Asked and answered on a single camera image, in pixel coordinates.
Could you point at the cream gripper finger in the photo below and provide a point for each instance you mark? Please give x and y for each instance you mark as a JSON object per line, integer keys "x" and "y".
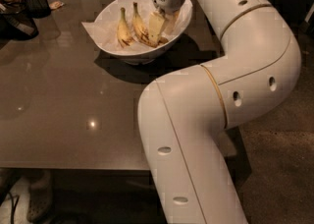
{"x": 156, "y": 26}
{"x": 171, "y": 22}

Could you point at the spotted yellow banana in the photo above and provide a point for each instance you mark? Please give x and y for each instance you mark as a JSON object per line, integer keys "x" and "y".
{"x": 123, "y": 31}
{"x": 141, "y": 30}

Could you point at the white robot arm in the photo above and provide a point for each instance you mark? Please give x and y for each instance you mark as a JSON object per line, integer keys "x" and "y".
{"x": 181, "y": 114}

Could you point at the white ceramic bowl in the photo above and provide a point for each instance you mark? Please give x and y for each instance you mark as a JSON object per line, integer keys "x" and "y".
{"x": 137, "y": 56}

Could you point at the white paper bowl liner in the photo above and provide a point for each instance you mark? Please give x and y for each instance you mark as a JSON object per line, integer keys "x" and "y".
{"x": 104, "y": 28}

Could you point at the small crumpled wrapper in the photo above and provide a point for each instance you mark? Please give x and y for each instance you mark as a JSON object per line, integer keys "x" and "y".
{"x": 56, "y": 5}

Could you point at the black mesh pen cup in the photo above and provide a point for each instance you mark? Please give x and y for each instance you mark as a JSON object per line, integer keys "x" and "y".
{"x": 38, "y": 8}

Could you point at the black mesh desk tray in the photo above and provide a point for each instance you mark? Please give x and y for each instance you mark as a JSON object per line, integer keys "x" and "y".
{"x": 16, "y": 22}

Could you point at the beige perforated clog shoe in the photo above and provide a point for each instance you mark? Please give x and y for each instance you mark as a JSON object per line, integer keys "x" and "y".
{"x": 40, "y": 196}

